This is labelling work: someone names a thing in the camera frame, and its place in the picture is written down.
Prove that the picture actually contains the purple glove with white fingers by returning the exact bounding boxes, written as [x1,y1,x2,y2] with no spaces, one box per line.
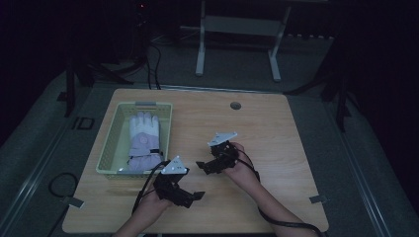
[126,111,164,173]

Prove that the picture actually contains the pale green plastic basket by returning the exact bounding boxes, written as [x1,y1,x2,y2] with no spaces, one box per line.
[95,100,174,180]

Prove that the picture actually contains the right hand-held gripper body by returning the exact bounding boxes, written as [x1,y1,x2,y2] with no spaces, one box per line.
[207,131,239,174]

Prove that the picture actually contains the person's left hand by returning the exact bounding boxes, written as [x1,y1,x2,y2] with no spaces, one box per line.
[137,190,174,220]

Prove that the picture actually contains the person's right hand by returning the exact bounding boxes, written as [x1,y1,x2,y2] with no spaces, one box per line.
[225,142,261,192]

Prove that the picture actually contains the white metal stand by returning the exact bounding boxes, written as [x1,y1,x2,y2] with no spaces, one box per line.
[195,0,293,83]

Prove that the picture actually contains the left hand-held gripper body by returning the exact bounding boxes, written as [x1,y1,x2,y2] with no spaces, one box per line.
[152,155,196,209]

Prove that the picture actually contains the left hand-held gripper cable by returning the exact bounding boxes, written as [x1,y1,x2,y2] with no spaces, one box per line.
[131,160,172,215]

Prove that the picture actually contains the dark metal stand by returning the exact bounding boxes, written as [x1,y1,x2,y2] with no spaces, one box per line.
[285,48,355,133]

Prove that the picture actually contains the hand-held gripper cable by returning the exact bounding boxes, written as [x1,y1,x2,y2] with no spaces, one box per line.
[235,148,325,237]
[131,160,172,215]

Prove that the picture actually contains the black hanging cables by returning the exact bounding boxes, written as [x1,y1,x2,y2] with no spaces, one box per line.
[144,42,163,91]

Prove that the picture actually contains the right hand-held gripper cable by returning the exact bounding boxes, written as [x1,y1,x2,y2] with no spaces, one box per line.
[235,148,325,237]

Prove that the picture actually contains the black floor cable loop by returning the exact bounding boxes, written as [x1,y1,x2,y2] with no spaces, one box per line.
[47,172,80,198]

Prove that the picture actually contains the black tripod stand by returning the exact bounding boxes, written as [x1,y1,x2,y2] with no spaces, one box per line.
[56,48,134,119]

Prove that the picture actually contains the dark device with red light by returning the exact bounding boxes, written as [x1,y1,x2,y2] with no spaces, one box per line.
[135,0,148,28]

